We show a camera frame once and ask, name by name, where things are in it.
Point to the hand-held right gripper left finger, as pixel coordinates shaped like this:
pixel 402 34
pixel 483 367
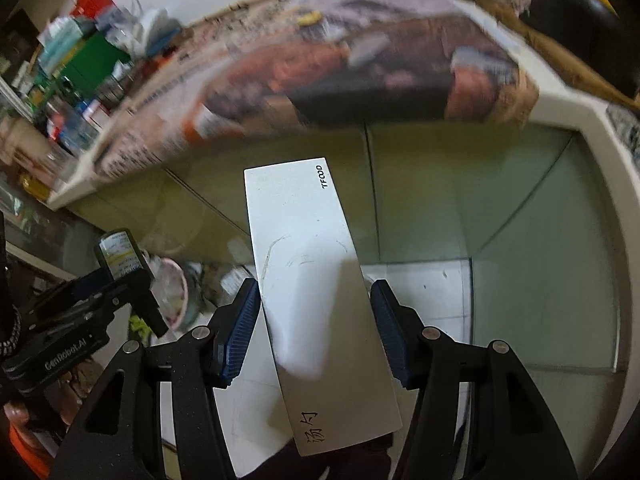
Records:
pixel 240 330

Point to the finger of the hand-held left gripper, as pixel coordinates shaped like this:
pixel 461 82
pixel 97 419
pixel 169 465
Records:
pixel 85 292
pixel 150 310

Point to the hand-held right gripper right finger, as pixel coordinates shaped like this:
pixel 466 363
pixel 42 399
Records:
pixel 390 330

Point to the small dark yellow-labelled bottle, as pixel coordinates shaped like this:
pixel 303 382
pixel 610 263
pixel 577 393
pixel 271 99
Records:
pixel 120 255

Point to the white paper box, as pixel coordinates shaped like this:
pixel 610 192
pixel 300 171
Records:
pixel 310 260

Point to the white and pink bowl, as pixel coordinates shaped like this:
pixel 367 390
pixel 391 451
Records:
pixel 172 290

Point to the orange plastic container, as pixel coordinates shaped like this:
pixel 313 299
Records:
pixel 25 445

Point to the pile of assorted bottles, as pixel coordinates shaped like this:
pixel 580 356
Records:
pixel 50 135

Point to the green box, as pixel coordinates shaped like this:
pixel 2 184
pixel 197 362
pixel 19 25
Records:
pixel 90 62

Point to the printed newspaper sheet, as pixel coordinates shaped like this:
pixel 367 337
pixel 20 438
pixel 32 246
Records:
pixel 350 60

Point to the red box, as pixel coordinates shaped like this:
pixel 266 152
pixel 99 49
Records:
pixel 87 2

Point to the black and yellow bag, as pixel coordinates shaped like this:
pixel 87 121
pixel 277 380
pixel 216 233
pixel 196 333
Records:
pixel 575 15

